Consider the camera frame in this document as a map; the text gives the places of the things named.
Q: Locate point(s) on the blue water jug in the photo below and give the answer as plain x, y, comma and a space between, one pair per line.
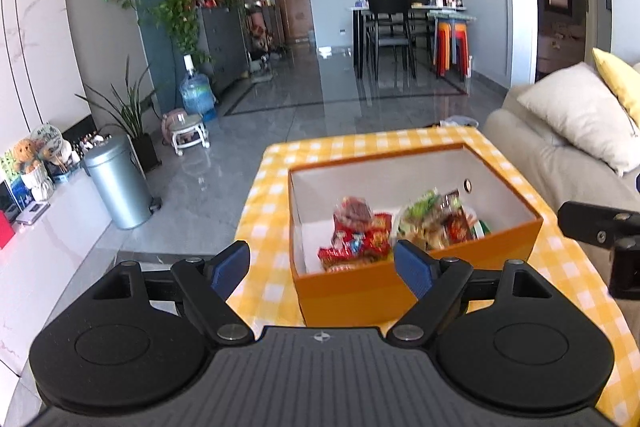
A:
196, 93

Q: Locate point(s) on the yellow pillow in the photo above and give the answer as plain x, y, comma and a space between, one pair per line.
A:
622, 79

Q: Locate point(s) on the black dining chair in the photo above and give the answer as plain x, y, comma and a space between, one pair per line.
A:
390, 28

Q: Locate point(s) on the green snack packet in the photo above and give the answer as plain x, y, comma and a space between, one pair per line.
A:
419, 209

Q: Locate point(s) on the stuffed toy figures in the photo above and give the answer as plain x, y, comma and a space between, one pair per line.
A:
36, 165

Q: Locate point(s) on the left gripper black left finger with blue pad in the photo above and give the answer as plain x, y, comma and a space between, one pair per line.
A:
204, 286

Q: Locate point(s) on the dark red fruit snack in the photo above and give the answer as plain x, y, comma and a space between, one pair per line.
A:
353, 213

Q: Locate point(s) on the yellow snack packet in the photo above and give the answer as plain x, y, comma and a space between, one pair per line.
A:
479, 229

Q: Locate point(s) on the trailing ivy plant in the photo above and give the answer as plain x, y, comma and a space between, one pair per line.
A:
180, 19

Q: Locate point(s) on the white blue chips bag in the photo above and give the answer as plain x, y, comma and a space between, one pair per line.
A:
428, 234

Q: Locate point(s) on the grey cabinet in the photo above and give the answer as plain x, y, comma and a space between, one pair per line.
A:
222, 38

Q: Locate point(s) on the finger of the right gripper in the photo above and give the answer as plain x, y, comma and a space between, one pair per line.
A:
596, 225

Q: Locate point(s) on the beige sofa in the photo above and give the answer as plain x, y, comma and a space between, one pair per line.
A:
557, 170

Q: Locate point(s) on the orange cardboard box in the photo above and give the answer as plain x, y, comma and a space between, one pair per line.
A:
390, 182

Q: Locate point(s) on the cream pillow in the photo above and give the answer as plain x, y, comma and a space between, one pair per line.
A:
577, 104

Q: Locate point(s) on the black dining table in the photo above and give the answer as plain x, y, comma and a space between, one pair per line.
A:
422, 19

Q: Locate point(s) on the silver trash can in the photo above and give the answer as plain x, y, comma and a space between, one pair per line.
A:
115, 170

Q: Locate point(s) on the yellow checkered tablecloth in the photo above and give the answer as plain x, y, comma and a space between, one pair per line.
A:
267, 295

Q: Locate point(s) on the large red snack bag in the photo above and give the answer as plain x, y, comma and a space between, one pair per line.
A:
356, 243

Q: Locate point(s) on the orange stacked stools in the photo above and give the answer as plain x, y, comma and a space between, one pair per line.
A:
451, 48

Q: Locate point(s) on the dark red bar packet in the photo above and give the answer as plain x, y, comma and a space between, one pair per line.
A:
455, 222

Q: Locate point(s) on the white rolling stool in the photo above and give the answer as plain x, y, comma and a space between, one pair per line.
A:
182, 130

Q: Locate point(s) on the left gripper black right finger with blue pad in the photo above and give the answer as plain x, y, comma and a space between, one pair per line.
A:
438, 285

